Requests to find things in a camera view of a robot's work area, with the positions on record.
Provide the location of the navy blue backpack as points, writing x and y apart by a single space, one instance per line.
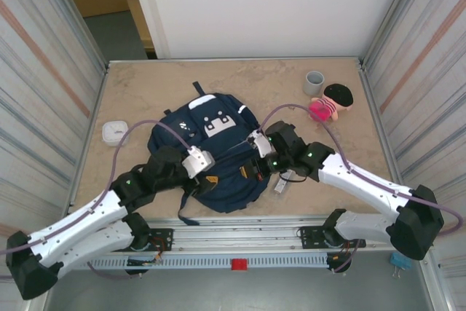
233 194

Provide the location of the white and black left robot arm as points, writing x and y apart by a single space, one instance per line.
73 220

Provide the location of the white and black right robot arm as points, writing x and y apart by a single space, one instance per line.
356 180

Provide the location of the white square plastic container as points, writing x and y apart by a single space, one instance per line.
114 132

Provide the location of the grey plastic cup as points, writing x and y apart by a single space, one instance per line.
314 85

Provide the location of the pink plush doll black hair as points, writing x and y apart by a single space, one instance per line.
335 96

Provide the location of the small red block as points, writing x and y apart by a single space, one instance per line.
239 264

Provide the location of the blue binder clip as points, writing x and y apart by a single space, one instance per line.
400 263

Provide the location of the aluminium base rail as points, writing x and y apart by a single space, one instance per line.
236 232

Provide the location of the white door frame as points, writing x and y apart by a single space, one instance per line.
145 5

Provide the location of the aluminium frame post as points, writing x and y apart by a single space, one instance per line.
73 12
397 8

